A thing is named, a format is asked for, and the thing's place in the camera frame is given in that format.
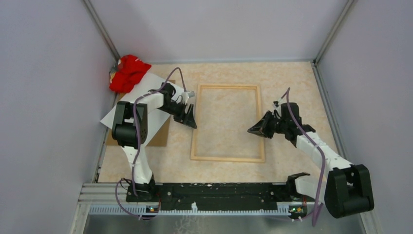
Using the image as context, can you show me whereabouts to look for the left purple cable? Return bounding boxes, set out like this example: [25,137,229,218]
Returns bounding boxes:
[114,67,188,221]

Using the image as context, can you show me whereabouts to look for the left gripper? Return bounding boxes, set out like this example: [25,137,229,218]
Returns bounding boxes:
[157,101,196,129]

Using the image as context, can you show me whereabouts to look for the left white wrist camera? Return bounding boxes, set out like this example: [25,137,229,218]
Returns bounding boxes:
[178,91,195,105]

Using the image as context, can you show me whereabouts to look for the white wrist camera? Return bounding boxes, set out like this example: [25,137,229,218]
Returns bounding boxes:
[178,91,195,105]
[272,101,281,111]

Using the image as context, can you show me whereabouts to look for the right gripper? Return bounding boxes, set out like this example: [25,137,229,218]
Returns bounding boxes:
[247,111,288,139]

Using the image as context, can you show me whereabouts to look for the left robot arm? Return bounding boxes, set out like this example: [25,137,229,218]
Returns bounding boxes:
[112,82,197,202]

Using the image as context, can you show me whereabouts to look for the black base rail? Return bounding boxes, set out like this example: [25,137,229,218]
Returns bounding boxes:
[126,182,303,211]

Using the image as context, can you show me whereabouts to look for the red cloth doll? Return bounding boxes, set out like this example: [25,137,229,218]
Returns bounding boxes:
[109,54,152,93]

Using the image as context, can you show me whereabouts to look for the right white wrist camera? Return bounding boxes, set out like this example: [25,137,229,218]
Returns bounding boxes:
[272,101,281,111]

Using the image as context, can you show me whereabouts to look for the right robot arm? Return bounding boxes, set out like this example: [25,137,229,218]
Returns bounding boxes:
[247,102,375,218]

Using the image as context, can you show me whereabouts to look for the wooden picture frame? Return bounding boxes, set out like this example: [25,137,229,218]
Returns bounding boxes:
[189,83,266,163]

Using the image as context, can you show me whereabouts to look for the brown backing board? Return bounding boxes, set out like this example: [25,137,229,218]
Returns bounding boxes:
[106,80,176,148]

